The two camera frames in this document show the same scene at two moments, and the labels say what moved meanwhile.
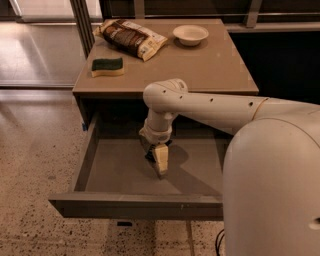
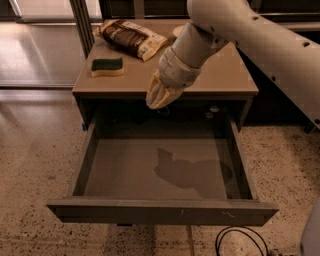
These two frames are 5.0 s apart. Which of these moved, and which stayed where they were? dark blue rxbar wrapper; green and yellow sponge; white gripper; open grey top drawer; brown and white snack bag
Moved: dark blue rxbar wrapper; white gripper
Stayed: brown and white snack bag; green and yellow sponge; open grey top drawer
